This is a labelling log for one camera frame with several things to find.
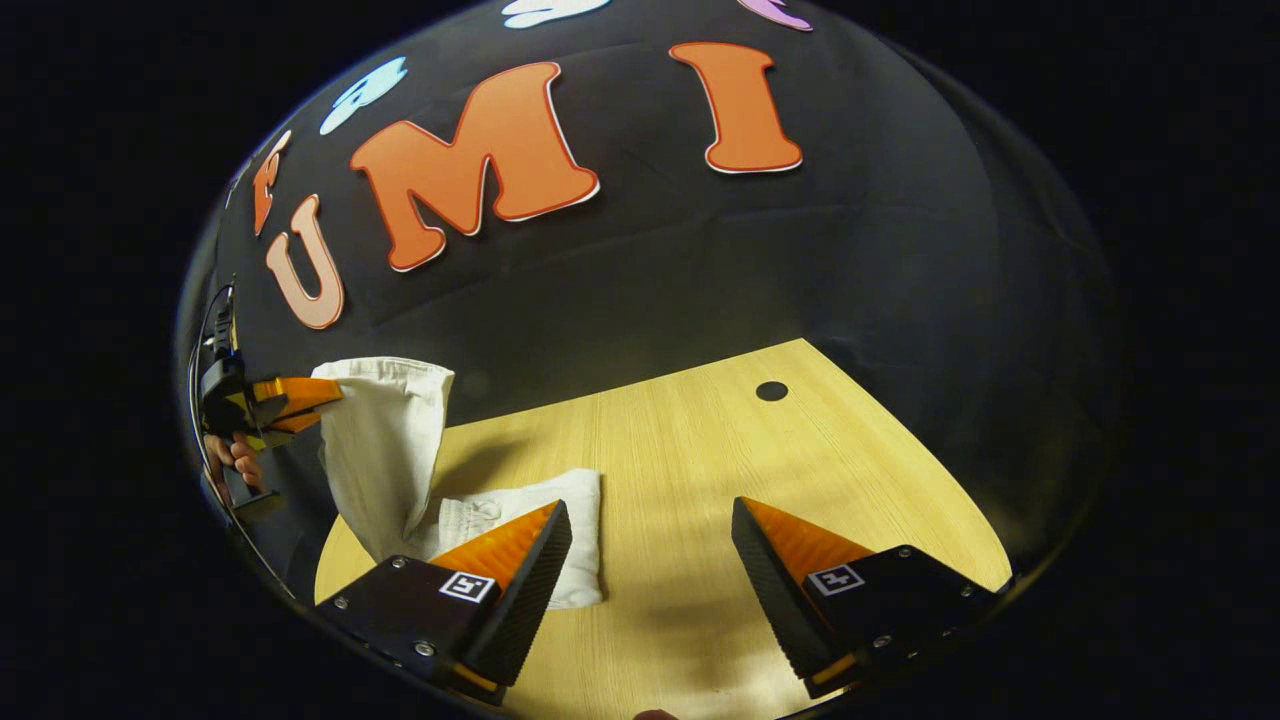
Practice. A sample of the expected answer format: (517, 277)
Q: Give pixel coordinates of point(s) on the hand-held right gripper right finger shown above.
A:
(780, 600)

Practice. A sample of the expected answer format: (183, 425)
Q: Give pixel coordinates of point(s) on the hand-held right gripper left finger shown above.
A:
(525, 600)

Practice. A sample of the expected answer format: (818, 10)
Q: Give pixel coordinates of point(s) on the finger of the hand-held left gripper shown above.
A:
(300, 392)
(290, 422)

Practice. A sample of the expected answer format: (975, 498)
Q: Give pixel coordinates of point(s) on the black backdrop cloth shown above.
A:
(800, 250)

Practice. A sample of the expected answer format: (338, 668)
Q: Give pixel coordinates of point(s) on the white jeans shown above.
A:
(385, 450)

